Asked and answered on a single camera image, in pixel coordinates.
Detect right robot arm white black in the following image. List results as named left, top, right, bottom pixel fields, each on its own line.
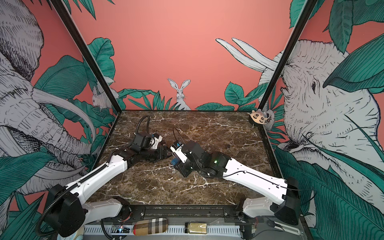
left=171, top=141, right=301, bottom=226

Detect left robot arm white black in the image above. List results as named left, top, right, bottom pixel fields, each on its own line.
left=35, top=128, right=172, bottom=237

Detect gold rectangular box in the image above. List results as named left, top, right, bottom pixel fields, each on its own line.
left=185, top=222, right=208, bottom=235

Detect plaid cylindrical case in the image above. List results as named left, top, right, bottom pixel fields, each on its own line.
left=133, top=218, right=168, bottom=236

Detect small circuit board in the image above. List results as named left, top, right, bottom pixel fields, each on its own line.
left=112, top=226, right=131, bottom=234

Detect cartoon face sticker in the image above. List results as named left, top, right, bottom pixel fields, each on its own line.
left=249, top=110, right=269, bottom=125

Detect white round clock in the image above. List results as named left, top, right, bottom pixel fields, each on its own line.
left=57, top=226, right=85, bottom=240

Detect white black tool at right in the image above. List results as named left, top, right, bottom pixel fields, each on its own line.
left=267, top=220, right=302, bottom=236

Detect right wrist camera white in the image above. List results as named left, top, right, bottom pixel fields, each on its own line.
left=170, top=141, right=188, bottom=163

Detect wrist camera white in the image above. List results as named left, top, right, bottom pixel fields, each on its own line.
left=150, top=133, right=163, bottom=150
left=170, top=141, right=188, bottom=163

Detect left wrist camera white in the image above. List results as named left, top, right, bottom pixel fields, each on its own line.
left=150, top=133, right=163, bottom=150

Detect black front rail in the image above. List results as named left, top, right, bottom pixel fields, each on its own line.
left=107, top=204, right=299, bottom=226

